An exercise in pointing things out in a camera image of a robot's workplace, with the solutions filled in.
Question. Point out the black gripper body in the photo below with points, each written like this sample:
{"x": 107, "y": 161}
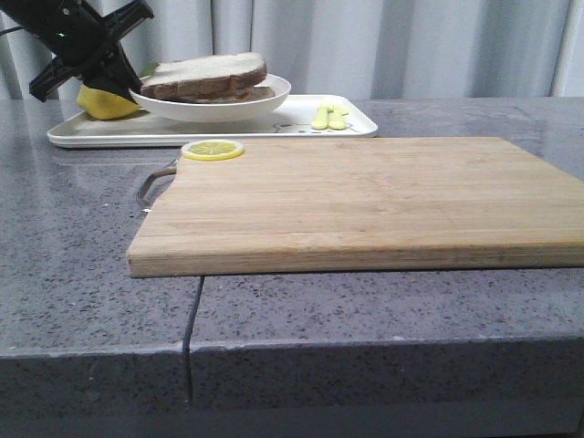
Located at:
{"x": 74, "y": 32}

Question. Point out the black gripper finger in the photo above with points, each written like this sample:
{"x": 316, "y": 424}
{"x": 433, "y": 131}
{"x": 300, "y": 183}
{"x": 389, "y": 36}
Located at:
{"x": 112, "y": 72}

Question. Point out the white bear tray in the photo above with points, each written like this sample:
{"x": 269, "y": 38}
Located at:
{"x": 143, "y": 129}

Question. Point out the yellow lemon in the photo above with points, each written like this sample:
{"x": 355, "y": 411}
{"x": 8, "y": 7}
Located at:
{"x": 103, "y": 105}

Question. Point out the bread slice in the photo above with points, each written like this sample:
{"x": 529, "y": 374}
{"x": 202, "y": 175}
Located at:
{"x": 236, "y": 96}
{"x": 205, "y": 78}

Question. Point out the white round plate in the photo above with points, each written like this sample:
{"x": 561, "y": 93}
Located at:
{"x": 219, "y": 112}

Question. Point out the green lime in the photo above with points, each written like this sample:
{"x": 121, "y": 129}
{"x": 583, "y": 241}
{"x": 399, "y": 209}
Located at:
{"x": 148, "y": 70}

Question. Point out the grey curtain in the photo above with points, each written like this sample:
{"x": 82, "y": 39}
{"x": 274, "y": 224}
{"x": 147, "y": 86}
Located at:
{"x": 382, "y": 49}

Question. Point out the lemon slice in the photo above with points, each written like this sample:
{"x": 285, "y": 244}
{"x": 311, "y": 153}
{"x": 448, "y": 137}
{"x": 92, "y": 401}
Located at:
{"x": 212, "y": 150}

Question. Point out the wooden cutting board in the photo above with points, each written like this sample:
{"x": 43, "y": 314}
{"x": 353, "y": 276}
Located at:
{"x": 310, "y": 205}

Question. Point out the metal cutting board handle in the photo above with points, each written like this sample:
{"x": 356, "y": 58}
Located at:
{"x": 168, "y": 170}

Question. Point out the yellow plastic fork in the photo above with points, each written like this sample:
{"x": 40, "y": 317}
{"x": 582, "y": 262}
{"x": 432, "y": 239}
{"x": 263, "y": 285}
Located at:
{"x": 321, "y": 118}

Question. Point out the yellow plastic knife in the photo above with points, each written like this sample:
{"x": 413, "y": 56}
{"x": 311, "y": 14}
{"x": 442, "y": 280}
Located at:
{"x": 336, "y": 117}

